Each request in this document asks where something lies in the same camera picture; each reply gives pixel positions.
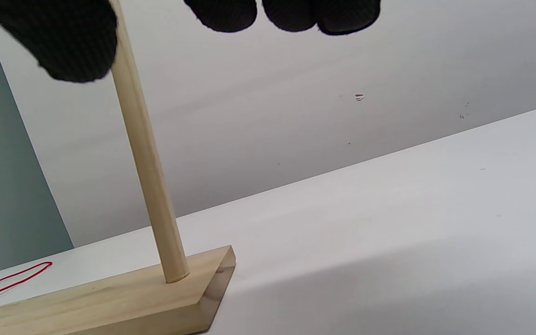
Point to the person's right hand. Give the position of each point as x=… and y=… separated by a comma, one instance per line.
x=72, y=42

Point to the wooden rack with posts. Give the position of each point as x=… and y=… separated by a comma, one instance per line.
x=147, y=298

